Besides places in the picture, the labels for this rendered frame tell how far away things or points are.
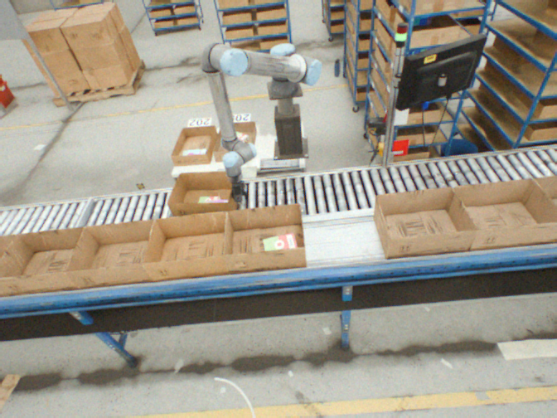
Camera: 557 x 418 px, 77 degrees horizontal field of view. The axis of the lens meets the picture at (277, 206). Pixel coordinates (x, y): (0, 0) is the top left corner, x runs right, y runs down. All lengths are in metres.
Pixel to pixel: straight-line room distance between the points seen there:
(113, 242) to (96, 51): 4.10
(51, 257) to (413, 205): 2.03
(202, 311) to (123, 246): 0.58
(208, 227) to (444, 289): 1.31
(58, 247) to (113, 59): 3.96
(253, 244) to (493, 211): 1.28
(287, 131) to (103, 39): 3.84
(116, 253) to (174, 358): 0.93
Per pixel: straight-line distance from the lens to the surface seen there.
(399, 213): 2.01
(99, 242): 2.24
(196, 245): 1.99
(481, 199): 2.13
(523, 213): 2.21
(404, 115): 2.36
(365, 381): 2.47
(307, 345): 2.54
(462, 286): 2.14
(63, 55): 6.16
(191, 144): 2.96
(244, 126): 2.93
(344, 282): 1.83
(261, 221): 1.91
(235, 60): 1.73
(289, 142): 2.55
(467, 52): 2.22
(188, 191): 2.51
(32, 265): 2.41
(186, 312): 2.09
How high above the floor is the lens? 2.35
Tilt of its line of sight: 45 degrees down
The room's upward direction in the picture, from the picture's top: 10 degrees counter-clockwise
